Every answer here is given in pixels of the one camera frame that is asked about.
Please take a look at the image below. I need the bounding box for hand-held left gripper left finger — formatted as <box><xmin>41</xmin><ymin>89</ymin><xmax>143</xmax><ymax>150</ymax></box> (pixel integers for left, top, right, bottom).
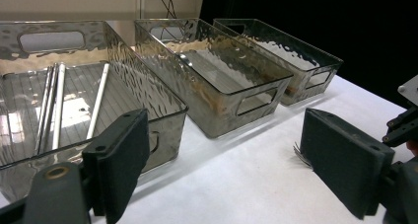
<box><xmin>82</xmin><ymin>108</ymin><xmax>151</xmax><ymax>224</ymax></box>

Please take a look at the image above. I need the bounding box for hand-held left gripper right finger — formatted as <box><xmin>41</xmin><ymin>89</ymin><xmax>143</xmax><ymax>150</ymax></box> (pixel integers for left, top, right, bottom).
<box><xmin>299</xmin><ymin>108</ymin><xmax>396</xmax><ymax>220</ymax></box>

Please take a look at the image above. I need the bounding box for steel fork with wooden handle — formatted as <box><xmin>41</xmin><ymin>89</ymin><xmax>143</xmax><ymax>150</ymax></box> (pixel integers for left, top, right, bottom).
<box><xmin>293</xmin><ymin>141</ymin><xmax>314</xmax><ymax>170</ymax></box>

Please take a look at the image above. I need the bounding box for white chopstick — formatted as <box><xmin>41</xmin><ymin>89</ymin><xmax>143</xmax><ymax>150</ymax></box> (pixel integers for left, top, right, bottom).
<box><xmin>86</xmin><ymin>62</ymin><xmax>110</xmax><ymax>141</ymax></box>

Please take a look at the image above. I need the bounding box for smoky clear plastic bin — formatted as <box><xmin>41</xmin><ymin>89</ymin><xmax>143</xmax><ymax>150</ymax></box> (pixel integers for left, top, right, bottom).
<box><xmin>0</xmin><ymin>20</ymin><xmax>189</xmax><ymax>205</ymax></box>
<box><xmin>212</xmin><ymin>18</ymin><xmax>344</xmax><ymax>107</ymax></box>
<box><xmin>133</xmin><ymin>17</ymin><xmax>295</xmax><ymax>139</ymax></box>

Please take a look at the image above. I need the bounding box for steel chopstick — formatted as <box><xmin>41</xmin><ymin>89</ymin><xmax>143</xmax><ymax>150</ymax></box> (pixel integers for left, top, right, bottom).
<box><xmin>38</xmin><ymin>63</ymin><xmax>59</xmax><ymax>153</ymax></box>

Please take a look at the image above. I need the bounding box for white table cover board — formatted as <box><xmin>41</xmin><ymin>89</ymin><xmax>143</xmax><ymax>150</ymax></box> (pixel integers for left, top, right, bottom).
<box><xmin>0</xmin><ymin>74</ymin><xmax>418</xmax><ymax>224</ymax></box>

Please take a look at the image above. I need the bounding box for black curtain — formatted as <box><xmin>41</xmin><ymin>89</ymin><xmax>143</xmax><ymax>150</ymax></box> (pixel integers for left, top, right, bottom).
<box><xmin>199</xmin><ymin>0</ymin><xmax>418</xmax><ymax>108</ymax></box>

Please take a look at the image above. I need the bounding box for beige wooden desk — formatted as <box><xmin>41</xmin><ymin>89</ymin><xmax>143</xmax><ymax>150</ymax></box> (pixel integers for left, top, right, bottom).
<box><xmin>0</xmin><ymin>0</ymin><xmax>205</xmax><ymax>21</ymax></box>

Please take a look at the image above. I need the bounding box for black cable bundle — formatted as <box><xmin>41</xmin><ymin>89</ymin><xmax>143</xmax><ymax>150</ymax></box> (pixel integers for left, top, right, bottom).
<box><xmin>152</xmin><ymin>0</ymin><xmax>180</xmax><ymax>20</ymax></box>

